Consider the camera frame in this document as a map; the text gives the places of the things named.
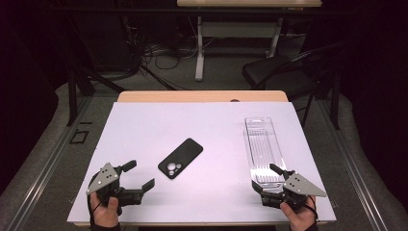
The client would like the person's left hand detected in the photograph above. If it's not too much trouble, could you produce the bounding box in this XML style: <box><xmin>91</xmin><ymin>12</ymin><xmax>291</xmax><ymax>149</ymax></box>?
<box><xmin>89</xmin><ymin>192</ymin><xmax>120</xmax><ymax>229</ymax></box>

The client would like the black phone case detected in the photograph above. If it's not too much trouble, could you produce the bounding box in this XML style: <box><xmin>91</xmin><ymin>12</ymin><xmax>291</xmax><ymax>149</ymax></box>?
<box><xmin>157</xmin><ymin>137</ymin><xmax>204</xmax><ymax>180</ymax></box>

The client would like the black rectangular floor frame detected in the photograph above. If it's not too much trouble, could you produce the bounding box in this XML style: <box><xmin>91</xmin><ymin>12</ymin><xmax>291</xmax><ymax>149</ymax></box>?
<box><xmin>69</xmin><ymin>128</ymin><xmax>90</xmax><ymax>145</ymax></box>

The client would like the clear plastic packaging tray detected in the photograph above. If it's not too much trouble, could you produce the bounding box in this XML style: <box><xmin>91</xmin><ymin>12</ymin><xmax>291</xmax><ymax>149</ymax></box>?
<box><xmin>242</xmin><ymin>116</ymin><xmax>289</xmax><ymax>191</ymax></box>

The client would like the person's right hand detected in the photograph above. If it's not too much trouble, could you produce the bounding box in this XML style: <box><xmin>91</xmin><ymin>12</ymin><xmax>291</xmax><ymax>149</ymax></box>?
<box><xmin>279</xmin><ymin>195</ymin><xmax>318</xmax><ymax>231</ymax></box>

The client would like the black folding chair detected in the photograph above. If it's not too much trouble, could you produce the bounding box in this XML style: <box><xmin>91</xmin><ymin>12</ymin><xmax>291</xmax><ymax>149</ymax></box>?
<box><xmin>242</xmin><ymin>40</ymin><xmax>345</xmax><ymax>131</ymax></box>

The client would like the metal floor rail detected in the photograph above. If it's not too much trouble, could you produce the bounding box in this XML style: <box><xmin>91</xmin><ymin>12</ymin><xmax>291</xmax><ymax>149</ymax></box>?
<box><xmin>6</xmin><ymin>95</ymin><xmax>94</xmax><ymax>231</ymax></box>
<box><xmin>317</xmin><ymin>99</ymin><xmax>391</xmax><ymax>231</ymax></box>

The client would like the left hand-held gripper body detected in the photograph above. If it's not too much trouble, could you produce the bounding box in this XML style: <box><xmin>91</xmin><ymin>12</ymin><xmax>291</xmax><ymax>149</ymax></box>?
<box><xmin>86</xmin><ymin>162</ymin><xmax>144</xmax><ymax>207</ymax></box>

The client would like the white board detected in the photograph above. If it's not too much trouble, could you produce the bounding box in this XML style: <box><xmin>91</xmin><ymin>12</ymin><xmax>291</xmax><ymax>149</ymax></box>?
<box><xmin>66</xmin><ymin>101</ymin><xmax>338</xmax><ymax>225</ymax></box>

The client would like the black metal stand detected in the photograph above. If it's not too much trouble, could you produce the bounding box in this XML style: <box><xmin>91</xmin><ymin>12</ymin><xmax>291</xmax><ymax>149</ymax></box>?
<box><xmin>65</xmin><ymin>61</ymin><xmax>127</xmax><ymax>127</ymax></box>

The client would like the wooden table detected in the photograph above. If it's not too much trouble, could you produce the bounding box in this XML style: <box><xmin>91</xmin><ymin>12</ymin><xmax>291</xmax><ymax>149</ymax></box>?
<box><xmin>116</xmin><ymin>90</ymin><xmax>290</xmax><ymax>104</ymax></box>

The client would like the black cable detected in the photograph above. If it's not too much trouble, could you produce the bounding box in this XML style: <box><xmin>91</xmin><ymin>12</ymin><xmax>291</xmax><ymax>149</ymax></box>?
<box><xmin>87</xmin><ymin>193</ymin><xmax>103</xmax><ymax>227</ymax></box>
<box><xmin>301</xmin><ymin>196</ymin><xmax>319</xmax><ymax>223</ymax></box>

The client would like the white-framed wooden desk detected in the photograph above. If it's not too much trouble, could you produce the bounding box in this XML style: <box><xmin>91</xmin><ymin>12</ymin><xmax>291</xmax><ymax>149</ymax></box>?
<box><xmin>176</xmin><ymin>0</ymin><xmax>323</xmax><ymax>82</ymax></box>

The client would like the bundle of floor cables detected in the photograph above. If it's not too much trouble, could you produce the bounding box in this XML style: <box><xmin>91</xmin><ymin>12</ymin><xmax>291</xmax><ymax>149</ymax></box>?
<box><xmin>128</xmin><ymin>15</ymin><xmax>219</xmax><ymax>91</ymax></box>

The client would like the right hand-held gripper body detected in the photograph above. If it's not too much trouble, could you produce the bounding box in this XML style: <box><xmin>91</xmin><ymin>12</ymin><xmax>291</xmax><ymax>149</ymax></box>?
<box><xmin>260</xmin><ymin>171</ymin><xmax>328</xmax><ymax>212</ymax></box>

